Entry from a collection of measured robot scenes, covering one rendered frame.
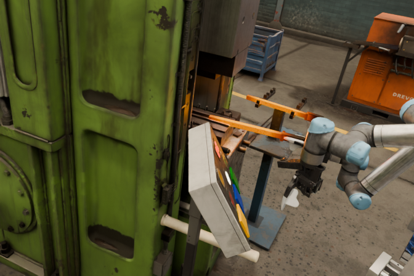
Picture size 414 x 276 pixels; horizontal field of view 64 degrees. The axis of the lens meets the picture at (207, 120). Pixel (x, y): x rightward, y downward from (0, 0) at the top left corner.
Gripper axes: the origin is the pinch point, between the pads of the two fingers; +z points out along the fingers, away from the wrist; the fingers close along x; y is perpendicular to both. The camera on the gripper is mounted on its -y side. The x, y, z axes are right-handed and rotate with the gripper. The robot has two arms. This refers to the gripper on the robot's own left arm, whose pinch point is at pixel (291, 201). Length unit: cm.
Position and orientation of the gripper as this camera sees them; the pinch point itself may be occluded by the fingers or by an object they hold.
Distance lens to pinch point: 132.9
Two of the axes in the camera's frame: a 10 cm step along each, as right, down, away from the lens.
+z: -1.3, 8.8, 4.5
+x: 7.3, -2.2, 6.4
